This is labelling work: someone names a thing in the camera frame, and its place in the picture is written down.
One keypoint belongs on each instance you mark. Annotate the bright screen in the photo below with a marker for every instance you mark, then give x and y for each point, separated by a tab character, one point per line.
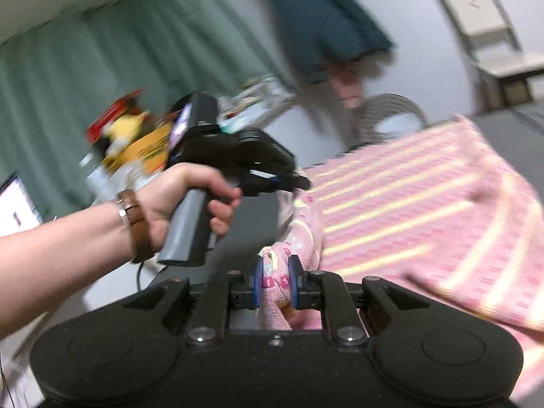
19	208

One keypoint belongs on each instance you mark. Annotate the person's left hand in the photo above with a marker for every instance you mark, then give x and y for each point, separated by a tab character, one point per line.
165	195

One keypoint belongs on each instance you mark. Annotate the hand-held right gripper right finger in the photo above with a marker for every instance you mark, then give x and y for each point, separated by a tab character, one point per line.
294	282

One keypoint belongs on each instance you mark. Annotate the dark teal jacket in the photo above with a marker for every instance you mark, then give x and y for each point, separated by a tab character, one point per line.
323	21

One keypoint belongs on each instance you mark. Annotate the cream and black chair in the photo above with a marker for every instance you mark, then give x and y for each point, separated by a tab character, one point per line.
476	12

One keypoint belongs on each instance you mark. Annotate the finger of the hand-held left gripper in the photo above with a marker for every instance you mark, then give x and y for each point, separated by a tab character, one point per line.
293	180

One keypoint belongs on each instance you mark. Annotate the person's left forearm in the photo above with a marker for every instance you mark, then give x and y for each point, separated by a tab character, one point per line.
63	255

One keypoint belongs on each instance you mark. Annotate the red cardboard box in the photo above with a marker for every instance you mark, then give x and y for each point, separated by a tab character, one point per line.
106	119

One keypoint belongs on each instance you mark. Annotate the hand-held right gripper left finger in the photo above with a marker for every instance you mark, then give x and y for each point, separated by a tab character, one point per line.
256	282

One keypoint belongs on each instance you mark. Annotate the pink hanging garment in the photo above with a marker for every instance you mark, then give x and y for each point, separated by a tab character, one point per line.
348	89

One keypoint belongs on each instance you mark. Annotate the pink striped garment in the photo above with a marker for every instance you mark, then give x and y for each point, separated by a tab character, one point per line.
403	204

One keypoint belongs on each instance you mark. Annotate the yellow cardboard box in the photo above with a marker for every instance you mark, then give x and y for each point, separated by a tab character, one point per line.
148	148

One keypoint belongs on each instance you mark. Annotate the green curtain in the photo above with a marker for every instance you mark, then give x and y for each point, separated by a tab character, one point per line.
106	72

